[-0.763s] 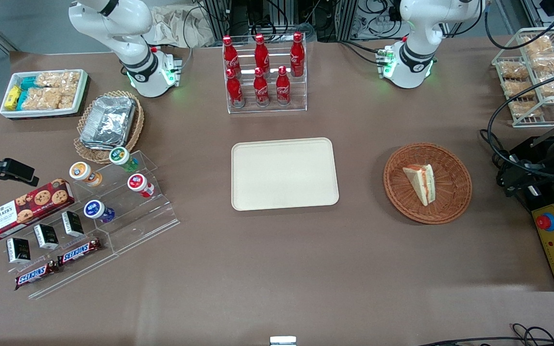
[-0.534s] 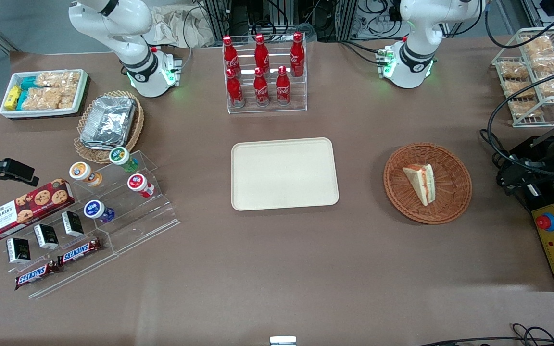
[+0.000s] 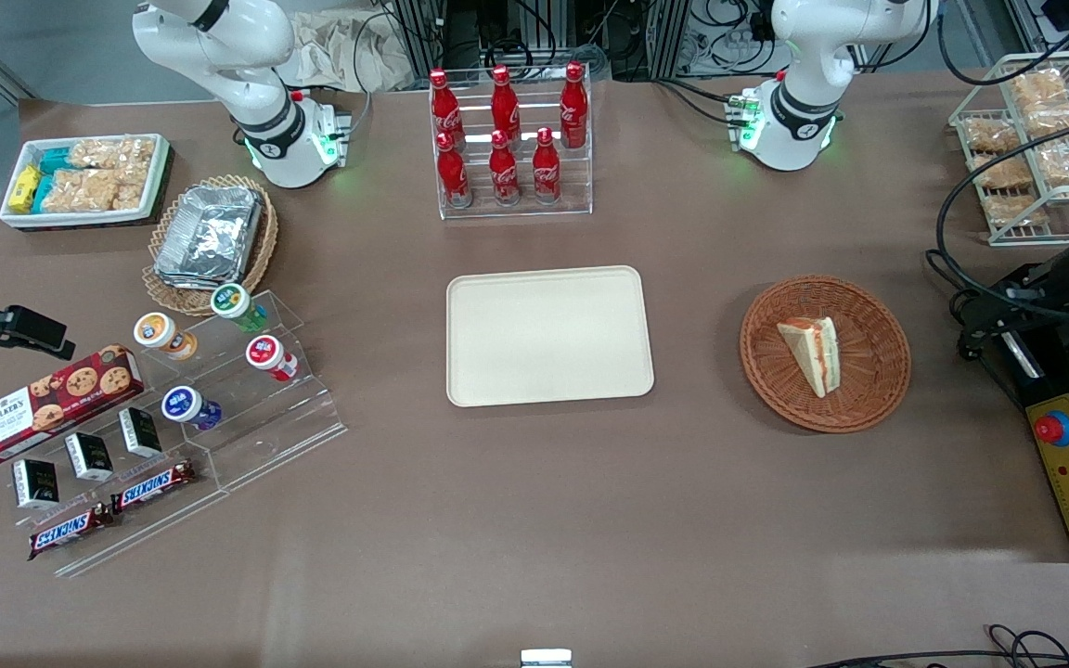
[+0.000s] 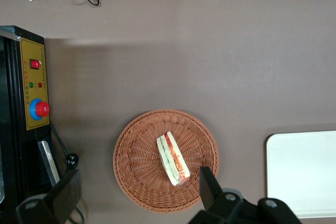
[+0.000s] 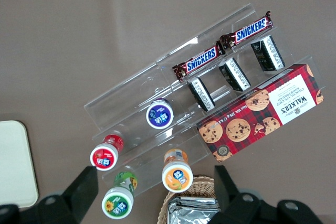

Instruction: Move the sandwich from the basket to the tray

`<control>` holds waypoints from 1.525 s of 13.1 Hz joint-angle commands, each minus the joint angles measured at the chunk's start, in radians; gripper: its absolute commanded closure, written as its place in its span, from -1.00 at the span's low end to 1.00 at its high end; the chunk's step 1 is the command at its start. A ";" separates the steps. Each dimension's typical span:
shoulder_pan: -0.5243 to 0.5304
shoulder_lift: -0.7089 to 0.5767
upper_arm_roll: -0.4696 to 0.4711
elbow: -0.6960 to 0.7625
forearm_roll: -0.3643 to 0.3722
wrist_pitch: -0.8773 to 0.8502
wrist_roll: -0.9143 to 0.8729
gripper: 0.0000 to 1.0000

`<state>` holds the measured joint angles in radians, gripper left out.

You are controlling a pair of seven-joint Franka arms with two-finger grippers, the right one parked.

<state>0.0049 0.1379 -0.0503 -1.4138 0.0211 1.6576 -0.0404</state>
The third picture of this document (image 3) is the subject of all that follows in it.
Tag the red Walkers cookie box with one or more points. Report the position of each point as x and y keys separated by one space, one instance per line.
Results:
x=52 y=404

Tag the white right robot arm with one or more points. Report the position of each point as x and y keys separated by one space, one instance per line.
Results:
x=256 y=83

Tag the small black box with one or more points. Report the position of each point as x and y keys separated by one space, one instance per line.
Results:
x=89 y=456
x=36 y=482
x=140 y=432

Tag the clear acrylic stepped display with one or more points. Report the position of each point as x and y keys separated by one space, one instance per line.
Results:
x=265 y=436

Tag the black appliance base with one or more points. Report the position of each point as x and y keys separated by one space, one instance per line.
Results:
x=1045 y=366

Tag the orange yogurt bottle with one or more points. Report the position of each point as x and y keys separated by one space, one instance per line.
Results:
x=159 y=332

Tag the white rectangular snack bin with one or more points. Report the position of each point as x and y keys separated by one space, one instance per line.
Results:
x=159 y=176

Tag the green lid yogurt bottle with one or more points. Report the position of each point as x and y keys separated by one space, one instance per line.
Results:
x=233 y=301

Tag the light wicker basket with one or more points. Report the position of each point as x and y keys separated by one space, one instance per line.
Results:
x=261 y=250

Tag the teal snack packet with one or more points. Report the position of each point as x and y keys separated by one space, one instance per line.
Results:
x=43 y=190
x=58 y=160

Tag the Snickers bar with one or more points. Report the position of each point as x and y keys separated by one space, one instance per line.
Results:
x=154 y=486
x=70 y=532

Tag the aluminium equipment frame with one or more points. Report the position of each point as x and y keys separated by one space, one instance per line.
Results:
x=534 y=32

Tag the red lid yogurt bottle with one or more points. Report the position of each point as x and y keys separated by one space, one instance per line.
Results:
x=267 y=353

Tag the small silver metal bracket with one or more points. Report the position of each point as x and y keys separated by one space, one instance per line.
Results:
x=546 y=659

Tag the red cola bottle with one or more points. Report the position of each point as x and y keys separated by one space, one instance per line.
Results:
x=505 y=102
x=573 y=107
x=504 y=174
x=452 y=176
x=444 y=107
x=546 y=172

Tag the triangle sandwich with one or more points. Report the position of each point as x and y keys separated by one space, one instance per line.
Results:
x=813 y=357

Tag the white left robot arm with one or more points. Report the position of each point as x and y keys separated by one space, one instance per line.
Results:
x=799 y=83

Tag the yellow snack packet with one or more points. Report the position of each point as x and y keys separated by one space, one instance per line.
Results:
x=24 y=188

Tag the beige plastic tray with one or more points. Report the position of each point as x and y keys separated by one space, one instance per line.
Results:
x=548 y=336

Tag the silver metal bar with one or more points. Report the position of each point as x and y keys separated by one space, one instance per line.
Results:
x=1019 y=357

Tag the clear bag of crackers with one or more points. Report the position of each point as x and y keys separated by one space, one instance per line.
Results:
x=89 y=190
x=117 y=155

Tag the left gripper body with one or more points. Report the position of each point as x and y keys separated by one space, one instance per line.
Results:
x=1047 y=289

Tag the blue lid yogurt bottle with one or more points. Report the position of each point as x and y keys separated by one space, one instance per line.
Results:
x=184 y=405

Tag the stack of foil containers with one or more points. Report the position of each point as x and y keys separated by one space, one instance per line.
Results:
x=210 y=237

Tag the crumpled brown paper bag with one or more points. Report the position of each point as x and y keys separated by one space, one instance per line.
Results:
x=349 y=51

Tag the clear acrylic bottle stand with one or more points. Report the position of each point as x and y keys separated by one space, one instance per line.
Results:
x=576 y=186

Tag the brown wicker basket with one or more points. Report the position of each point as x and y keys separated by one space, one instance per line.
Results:
x=873 y=357

